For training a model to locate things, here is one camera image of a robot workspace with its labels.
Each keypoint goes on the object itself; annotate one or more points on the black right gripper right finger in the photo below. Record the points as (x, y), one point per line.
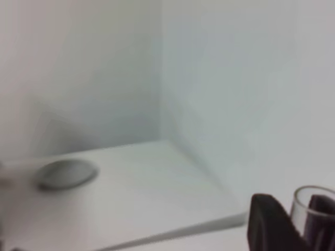
(319, 228)

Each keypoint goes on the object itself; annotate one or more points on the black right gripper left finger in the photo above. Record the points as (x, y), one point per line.
(270, 227)

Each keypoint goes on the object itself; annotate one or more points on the grey oval dish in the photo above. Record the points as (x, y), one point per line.
(65, 174)

